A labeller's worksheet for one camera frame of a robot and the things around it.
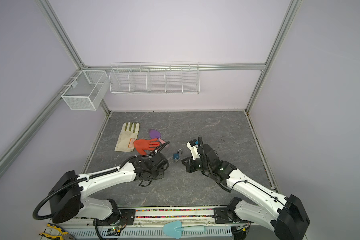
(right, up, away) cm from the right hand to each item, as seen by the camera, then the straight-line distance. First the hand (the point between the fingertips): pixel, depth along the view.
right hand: (182, 162), depth 76 cm
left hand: (-12, -9, +6) cm, 16 cm away
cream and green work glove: (-39, +15, +33) cm, 53 cm away
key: (-5, -3, +18) cm, 19 cm away
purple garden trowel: (-21, +13, +32) cm, 40 cm away
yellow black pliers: (-54, -32, -7) cm, 63 cm away
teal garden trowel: (-3, -31, -5) cm, 31 cm away
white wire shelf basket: (-19, +51, +24) cm, 60 cm away
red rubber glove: (-28, +6, +24) cm, 37 cm away
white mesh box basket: (-64, +42, +23) cm, 80 cm away
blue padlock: (-4, -1, +19) cm, 19 cm away
